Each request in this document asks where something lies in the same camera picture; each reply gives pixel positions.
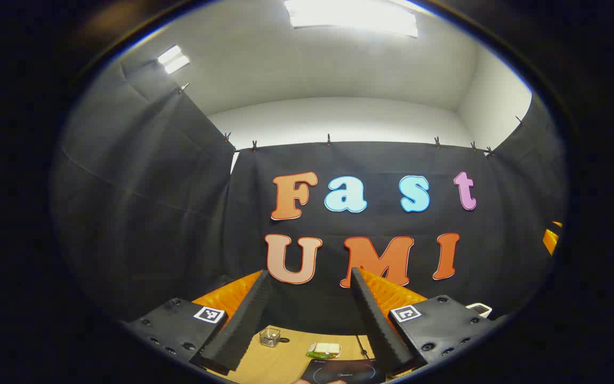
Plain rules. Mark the large ceiling light panel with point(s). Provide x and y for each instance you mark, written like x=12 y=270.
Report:
x=349 y=16

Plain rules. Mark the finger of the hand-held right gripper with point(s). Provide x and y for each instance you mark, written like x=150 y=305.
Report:
x=551 y=240

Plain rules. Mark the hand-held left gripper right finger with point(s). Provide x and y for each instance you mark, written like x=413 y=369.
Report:
x=379 y=330

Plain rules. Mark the row of black cloth clips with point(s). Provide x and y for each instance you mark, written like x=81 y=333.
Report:
x=328 y=141

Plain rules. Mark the small ceiling light panel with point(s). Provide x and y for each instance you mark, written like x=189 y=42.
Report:
x=174 y=58

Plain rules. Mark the small glass jar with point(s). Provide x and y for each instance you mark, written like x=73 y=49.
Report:
x=269 y=337

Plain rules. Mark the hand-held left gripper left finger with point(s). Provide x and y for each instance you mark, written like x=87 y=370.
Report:
x=243 y=325

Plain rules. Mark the black induction cooktop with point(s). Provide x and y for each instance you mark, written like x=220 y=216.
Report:
x=339 y=370

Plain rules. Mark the black backdrop cloth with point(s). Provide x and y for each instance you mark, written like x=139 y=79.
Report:
x=179 y=213

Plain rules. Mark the white toaster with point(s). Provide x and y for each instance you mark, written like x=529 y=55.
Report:
x=480 y=309

